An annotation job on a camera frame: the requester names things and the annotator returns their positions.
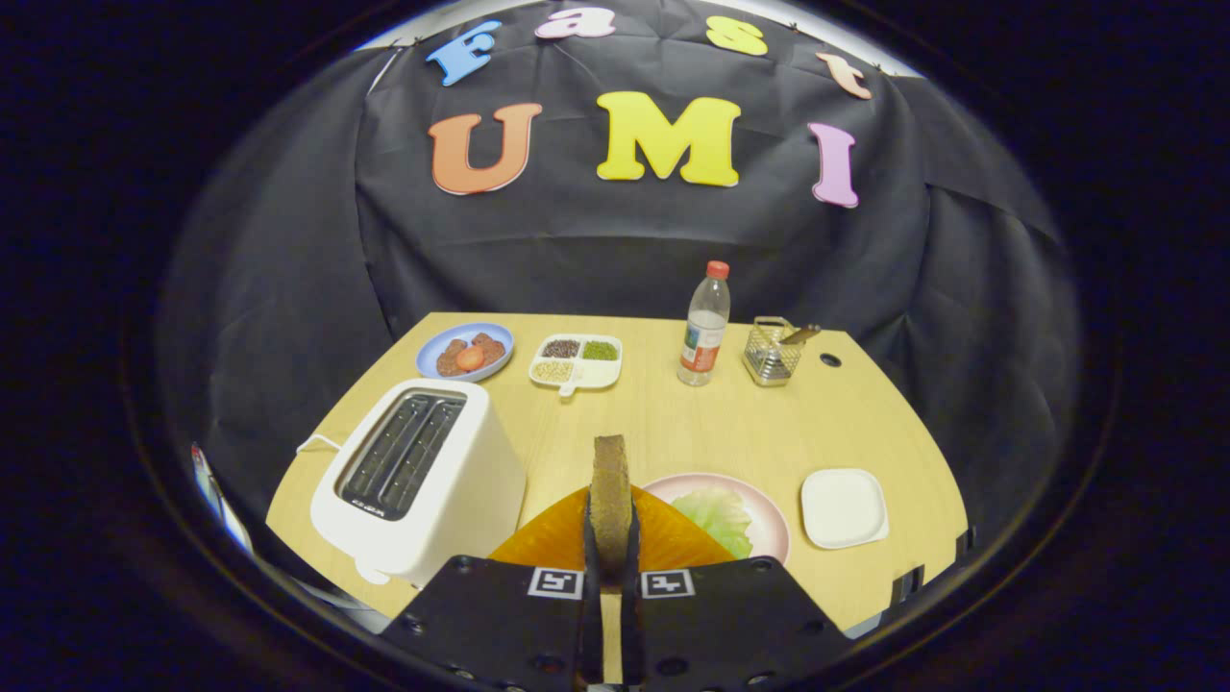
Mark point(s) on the brown meat slice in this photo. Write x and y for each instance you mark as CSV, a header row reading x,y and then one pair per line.
x,y
491,346
449,358

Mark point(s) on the white toaster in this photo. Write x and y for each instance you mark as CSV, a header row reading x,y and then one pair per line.
x,y
461,481

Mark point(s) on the clear water bottle red cap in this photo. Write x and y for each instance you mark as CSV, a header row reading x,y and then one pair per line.
x,y
703,332

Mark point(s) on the white divided dish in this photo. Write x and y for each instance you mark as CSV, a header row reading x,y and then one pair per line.
x,y
577,365

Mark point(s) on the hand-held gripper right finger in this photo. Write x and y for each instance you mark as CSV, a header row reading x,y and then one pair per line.
x,y
631,625

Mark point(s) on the pink round plate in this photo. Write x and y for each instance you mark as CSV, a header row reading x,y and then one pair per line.
x,y
772,524

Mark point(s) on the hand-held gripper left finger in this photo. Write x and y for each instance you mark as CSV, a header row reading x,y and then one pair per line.
x,y
589,625

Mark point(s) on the white panel with coloured print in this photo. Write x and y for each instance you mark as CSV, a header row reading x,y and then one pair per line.
x,y
219,495

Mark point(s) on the green lettuce leaf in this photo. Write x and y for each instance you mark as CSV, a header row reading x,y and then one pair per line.
x,y
716,514

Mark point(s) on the black backdrop cloth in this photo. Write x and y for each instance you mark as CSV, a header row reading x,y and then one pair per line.
x,y
577,250

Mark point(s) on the blue round plate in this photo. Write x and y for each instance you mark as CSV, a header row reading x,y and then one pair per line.
x,y
432,351

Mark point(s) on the black table edge bracket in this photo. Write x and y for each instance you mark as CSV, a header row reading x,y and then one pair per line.
x,y
905,584
965,546

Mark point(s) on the brown bread slice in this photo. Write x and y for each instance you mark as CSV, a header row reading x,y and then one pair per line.
x,y
611,490

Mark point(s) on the white square plate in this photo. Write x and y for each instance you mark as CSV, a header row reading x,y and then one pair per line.
x,y
844,507

